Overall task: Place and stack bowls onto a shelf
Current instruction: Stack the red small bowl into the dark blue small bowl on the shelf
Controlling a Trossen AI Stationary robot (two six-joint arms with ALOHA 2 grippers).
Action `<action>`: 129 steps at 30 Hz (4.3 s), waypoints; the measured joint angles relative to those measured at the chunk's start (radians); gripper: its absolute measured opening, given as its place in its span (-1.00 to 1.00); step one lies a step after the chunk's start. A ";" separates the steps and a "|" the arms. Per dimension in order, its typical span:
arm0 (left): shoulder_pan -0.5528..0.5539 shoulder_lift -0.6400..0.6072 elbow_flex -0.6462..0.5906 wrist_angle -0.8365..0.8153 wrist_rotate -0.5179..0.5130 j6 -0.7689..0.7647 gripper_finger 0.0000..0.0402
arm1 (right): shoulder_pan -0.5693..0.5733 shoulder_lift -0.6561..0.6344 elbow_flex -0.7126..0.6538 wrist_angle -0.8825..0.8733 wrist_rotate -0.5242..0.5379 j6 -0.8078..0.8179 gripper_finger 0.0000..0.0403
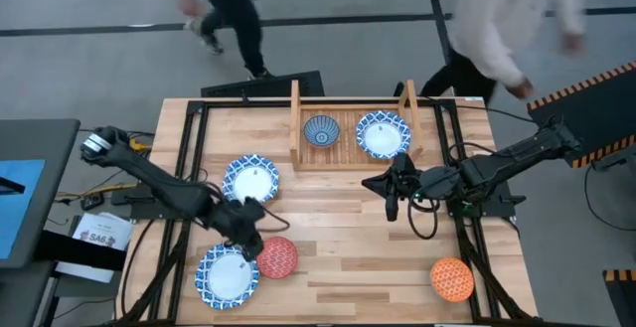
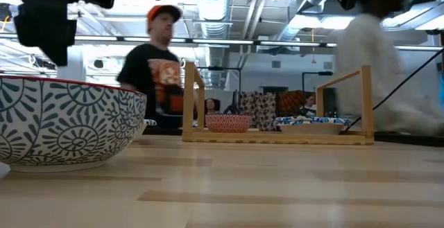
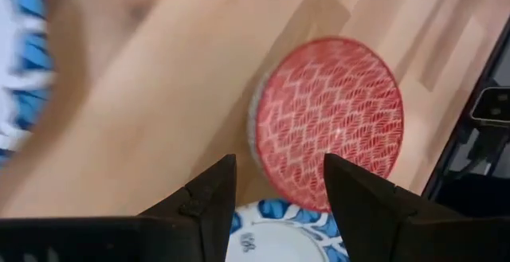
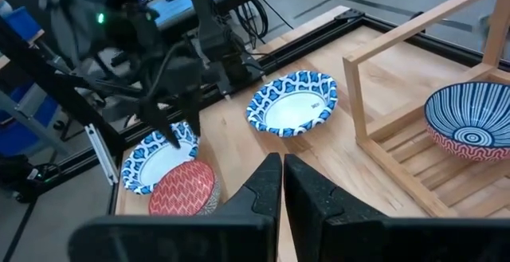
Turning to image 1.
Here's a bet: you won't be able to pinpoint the thin black floor cable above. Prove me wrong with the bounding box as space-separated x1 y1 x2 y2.
583 162 636 233

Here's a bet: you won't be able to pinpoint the pink patterned bowl blue inside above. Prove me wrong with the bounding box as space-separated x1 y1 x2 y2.
303 114 342 148

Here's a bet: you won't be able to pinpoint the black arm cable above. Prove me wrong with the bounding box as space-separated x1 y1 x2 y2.
257 206 292 234
406 187 441 242

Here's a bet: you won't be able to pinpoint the black aluminium table frame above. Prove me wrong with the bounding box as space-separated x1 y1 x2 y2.
116 97 543 327

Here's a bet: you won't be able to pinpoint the person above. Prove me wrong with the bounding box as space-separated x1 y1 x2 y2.
163 0 274 81
392 0 587 107

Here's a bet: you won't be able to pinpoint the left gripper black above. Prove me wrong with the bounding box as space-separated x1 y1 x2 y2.
206 197 267 262

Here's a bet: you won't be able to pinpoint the wooden slatted shelf rack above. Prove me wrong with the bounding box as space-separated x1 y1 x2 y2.
289 79 424 173

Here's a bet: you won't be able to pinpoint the black case hazard striped edge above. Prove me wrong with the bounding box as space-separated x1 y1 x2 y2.
602 268 636 327
526 61 636 169

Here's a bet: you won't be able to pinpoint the teal patterned bowl orange inside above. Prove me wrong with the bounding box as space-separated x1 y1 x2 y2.
429 256 476 303

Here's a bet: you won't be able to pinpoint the blue white patterned shallow bowl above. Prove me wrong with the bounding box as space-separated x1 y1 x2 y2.
355 110 412 161
222 153 280 204
194 243 261 311

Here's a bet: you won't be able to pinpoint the black flat panel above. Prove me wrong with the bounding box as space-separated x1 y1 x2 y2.
200 70 327 98

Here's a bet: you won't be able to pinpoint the yellow cable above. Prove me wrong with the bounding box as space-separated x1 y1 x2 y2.
54 182 138 204

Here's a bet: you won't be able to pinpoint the printed white paper sheet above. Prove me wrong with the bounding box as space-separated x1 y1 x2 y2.
72 211 135 251

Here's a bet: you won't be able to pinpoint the small black device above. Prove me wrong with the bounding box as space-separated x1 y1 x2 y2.
80 192 105 212

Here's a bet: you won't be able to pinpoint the gray desk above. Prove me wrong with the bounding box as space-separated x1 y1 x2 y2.
0 117 81 271

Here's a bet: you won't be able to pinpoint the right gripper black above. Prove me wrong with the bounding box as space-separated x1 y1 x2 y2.
361 151 423 223

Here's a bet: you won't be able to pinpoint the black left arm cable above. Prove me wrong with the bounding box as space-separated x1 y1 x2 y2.
257 206 292 234

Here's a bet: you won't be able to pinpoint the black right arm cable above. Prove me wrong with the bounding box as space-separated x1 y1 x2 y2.
406 187 441 242

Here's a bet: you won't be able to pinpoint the gray patterned bowl red inside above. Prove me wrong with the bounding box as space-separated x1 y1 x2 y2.
255 236 299 280

